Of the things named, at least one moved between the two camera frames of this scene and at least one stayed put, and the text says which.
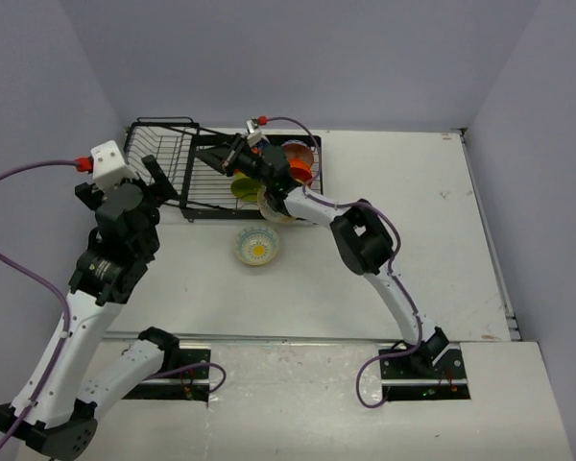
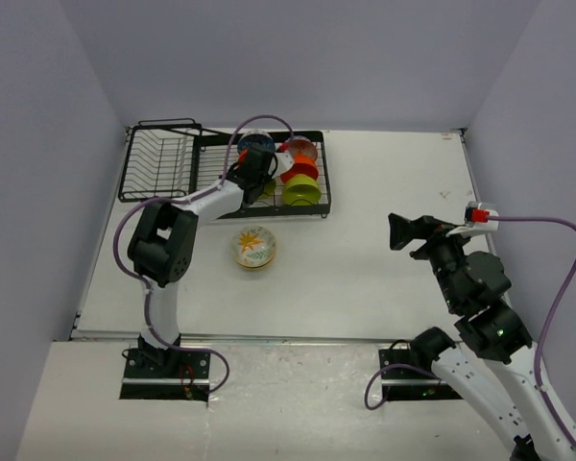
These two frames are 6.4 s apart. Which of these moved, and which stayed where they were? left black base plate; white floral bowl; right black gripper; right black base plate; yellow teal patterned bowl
Moved: white floral bowl; right black gripper
Stayed: left black base plate; right black base plate; yellow teal patterned bowl
